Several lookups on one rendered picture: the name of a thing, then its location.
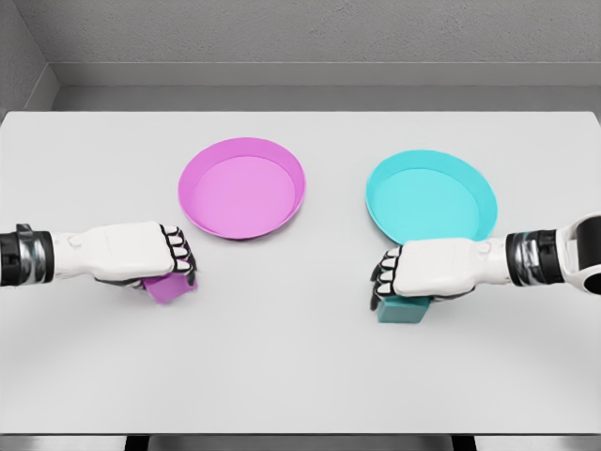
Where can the teal block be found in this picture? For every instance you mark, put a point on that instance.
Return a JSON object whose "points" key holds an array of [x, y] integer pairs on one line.
{"points": [[401, 310]]}

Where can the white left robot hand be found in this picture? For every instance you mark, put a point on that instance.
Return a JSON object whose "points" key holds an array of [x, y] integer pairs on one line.
{"points": [[136, 249]]}

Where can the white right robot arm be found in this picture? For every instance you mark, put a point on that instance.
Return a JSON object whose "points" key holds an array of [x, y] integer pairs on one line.
{"points": [[544, 256]]}

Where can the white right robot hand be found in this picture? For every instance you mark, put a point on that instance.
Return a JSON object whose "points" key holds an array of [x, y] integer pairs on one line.
{"points": [[432, 265]]}

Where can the pink block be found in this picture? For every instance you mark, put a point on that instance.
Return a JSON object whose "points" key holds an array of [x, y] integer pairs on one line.
{"points": [[169, 287]]}

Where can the pink plate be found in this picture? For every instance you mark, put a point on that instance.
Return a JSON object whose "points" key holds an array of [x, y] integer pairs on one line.
{"points": [[241, 189]]}

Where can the cyan plate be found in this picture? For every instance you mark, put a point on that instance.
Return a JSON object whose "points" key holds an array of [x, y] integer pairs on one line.
{"points": [[429, 195]]}

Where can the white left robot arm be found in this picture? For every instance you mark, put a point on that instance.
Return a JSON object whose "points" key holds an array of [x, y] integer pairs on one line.
{"points": [[44, 257]]}

